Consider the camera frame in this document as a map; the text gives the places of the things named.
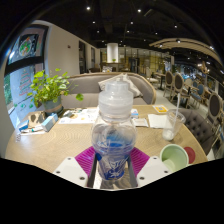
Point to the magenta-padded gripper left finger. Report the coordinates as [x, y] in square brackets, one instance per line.
[71, 170]

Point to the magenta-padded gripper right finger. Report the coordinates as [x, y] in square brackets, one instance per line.
[151, 170]

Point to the clear blue-labelled water bottle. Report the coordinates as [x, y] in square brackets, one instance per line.
[113, 140]

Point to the pale green ceramic mug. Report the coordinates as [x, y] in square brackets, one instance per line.
[173, 156]

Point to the flat round red coaster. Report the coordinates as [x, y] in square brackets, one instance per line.
[191, 155]

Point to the white paper napkin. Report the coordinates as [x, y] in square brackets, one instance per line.
[156, 120]

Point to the clear plastic cup with straw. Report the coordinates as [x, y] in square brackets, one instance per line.
[172, 125]

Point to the teal white carton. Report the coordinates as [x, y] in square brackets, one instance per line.
[49, 122]

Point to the printed paper sheets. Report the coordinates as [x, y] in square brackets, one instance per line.
[80, 115]

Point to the yellow bordered card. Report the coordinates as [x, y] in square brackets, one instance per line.
[160, 109]

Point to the small blue white box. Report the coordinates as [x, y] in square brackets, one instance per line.
[23, 125]

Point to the grey curved sofa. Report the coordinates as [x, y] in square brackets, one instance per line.
[83, 88]

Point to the potted green plant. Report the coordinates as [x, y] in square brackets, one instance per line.
[48, 90]

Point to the grey white chevron cushion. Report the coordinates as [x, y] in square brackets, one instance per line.
[135, 87]

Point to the group of dining chairs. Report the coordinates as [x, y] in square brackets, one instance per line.
[200, 91]

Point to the large decorated window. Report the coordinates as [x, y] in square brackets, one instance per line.
[23, 66]

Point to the white round column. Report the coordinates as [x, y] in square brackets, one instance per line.
[112, 52]

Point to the group of ceiling spotlights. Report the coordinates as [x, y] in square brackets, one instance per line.
[88, 8]

